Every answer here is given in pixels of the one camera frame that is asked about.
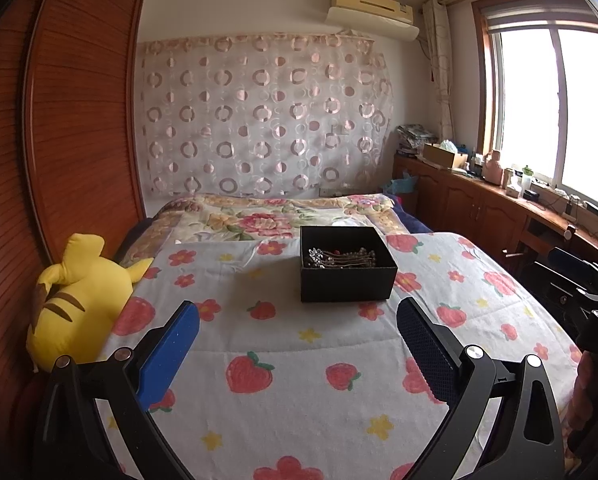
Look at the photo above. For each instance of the blue bag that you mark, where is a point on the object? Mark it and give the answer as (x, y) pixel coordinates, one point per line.
(405, 185)

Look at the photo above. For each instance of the wall air conditioner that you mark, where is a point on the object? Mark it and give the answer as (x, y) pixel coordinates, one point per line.
(371, 12)

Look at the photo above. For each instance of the person's right hand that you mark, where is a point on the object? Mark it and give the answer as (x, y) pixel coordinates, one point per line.
(591, 400)

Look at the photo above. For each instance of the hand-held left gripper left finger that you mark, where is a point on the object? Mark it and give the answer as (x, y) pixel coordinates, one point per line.
(171, 355)

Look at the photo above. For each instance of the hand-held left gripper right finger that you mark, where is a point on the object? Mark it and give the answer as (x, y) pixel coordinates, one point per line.
(426, 350)

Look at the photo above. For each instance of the window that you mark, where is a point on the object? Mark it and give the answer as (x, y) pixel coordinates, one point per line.
(544, 110)

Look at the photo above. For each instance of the green capped bottle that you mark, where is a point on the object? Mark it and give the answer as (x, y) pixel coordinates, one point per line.
(527, 179)

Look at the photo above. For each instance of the strawberry print blanket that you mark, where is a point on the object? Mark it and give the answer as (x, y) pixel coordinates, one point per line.
(299, 360)

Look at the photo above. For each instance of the yellow plush toy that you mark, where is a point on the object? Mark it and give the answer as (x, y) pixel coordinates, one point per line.
(84, 305)

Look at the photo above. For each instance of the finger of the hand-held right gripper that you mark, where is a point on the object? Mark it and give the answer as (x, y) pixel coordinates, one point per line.
(564, 294)
(574, 262)

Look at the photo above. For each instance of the wooden window cabinet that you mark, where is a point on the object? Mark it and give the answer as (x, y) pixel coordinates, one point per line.
(469, 205)

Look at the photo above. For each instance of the cardboard box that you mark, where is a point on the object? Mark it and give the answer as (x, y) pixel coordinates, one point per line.
(441, 156)

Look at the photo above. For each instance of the dark blue bed sheet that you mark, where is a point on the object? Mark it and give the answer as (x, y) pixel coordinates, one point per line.
(410, 217)

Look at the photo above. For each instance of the circle pattern wall curtain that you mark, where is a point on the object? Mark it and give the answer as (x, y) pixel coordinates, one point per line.
(259, 120)

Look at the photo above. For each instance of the black jewelry box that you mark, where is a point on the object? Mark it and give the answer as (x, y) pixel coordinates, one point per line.
(346, 282)

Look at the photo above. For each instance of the checked window curtain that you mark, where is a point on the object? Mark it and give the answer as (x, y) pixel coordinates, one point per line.
(440, 65)

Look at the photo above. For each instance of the floral quilt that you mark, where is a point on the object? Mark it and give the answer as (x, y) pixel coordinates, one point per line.
(259, 220)

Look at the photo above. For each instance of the stack of magazines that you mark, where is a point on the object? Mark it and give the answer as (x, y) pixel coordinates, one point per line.
(415, 139)

